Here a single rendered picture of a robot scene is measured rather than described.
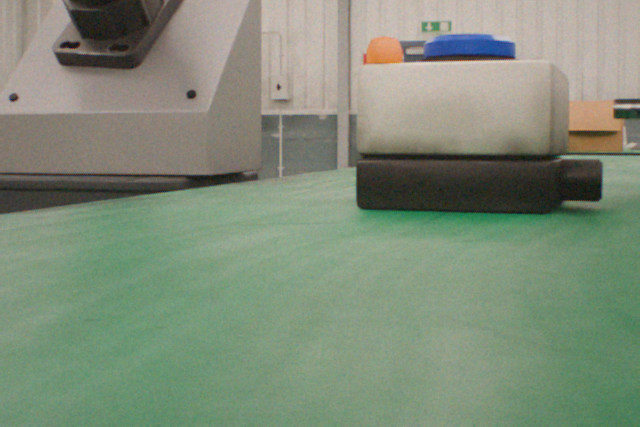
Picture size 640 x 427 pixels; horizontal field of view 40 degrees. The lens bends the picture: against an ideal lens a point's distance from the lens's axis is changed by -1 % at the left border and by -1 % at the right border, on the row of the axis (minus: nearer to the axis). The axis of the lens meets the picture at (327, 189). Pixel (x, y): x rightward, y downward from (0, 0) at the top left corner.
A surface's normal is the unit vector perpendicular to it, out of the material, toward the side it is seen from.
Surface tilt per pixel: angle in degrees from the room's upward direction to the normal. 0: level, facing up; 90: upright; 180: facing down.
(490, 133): 90
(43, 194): 90
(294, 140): 90
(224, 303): 0
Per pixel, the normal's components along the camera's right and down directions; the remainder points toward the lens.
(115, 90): -0.16, -0.68
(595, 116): -0.25, -0.32
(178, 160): -0.23, 0.05
